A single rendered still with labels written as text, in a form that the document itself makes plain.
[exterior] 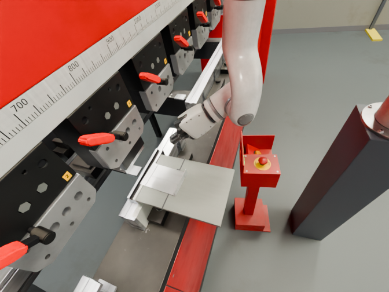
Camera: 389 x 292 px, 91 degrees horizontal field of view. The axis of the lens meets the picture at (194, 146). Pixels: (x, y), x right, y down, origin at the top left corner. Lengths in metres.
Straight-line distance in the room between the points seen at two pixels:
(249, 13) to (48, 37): 0.36
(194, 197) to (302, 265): 1.15
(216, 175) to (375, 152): 0.54
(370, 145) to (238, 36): 0.56
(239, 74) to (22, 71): 0.40
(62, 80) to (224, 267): 1.41
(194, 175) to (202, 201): 0.09
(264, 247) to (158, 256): 1.02
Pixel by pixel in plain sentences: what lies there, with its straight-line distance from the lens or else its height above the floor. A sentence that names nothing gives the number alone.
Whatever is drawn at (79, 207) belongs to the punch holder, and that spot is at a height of 1.20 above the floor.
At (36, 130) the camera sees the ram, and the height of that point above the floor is 1.36.
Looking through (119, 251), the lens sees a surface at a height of 0.88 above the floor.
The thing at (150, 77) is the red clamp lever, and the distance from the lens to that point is 0.48.
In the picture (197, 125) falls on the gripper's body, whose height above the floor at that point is 1.08.
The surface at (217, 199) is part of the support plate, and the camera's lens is 0.57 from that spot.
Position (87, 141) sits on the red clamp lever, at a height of 1.31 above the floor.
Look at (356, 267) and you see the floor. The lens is 1.73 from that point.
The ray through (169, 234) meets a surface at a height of 0.88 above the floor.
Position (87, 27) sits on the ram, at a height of 1.43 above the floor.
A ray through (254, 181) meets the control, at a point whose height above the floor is 0.71.
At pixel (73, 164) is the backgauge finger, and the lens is 0.79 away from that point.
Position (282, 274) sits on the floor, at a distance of 1.57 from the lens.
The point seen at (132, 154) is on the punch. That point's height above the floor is 1.12.
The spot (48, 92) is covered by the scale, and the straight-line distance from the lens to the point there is 0.36.
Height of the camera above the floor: 1.52
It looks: 49 degrees down
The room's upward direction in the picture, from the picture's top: 12 degrees counter-clockwise
